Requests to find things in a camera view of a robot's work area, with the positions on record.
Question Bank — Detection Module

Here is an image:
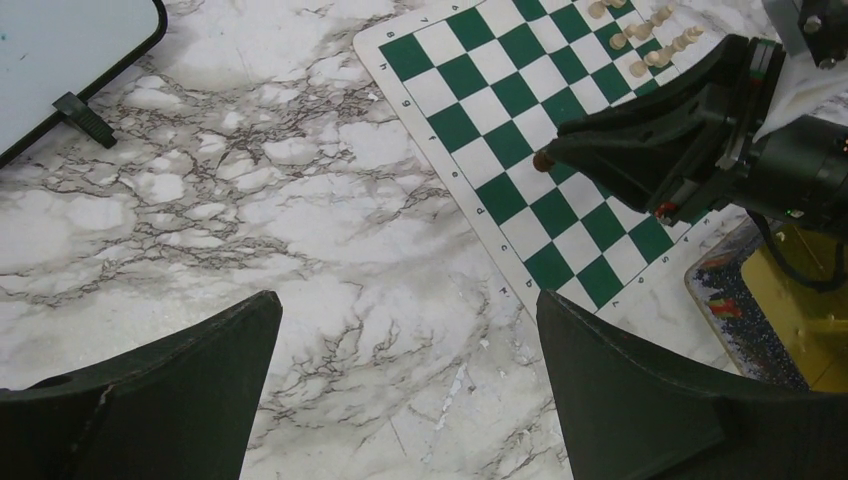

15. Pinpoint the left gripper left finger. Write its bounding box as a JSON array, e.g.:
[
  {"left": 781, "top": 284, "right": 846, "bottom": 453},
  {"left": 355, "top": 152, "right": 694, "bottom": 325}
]
[{"left": 1, "top": 291, "right": 283, "bottom": 479}]

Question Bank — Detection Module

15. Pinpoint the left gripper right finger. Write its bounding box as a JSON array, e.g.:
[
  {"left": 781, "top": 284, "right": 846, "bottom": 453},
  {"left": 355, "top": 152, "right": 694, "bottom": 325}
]
[{"left": 536, "top": 291, "right": 847, "bottom": 479}]

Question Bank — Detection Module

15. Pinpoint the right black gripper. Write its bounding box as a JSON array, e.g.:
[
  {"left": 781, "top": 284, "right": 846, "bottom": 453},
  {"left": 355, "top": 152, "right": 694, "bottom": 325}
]
[{"left": 543, "top": 1, "right": 847, "bottom": 232}]

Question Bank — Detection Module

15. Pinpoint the white chess pieces group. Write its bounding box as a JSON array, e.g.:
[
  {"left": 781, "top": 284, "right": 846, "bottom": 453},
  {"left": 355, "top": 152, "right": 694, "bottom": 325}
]
[{"left": 572, "top": 1, "right": 705, "bottom": 86}]

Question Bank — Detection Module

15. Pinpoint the green white chess board mat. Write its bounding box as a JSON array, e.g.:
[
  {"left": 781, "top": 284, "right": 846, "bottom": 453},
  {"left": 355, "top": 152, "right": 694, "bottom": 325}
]
[{"left": 353, "top": 1, "right": 741, "bottom": 318}]

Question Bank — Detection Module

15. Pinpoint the empty gold tin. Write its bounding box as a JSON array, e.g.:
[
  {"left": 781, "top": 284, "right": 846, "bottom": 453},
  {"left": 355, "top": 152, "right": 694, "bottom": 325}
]
[{"left": 684, "top": 219, "right": 847, "bottom": 393}]

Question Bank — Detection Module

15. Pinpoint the small whiteboard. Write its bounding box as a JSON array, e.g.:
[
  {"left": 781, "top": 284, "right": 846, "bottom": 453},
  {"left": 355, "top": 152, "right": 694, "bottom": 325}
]
[{"left": 1, "top": 0, "right": 168, "bottom": 165}]

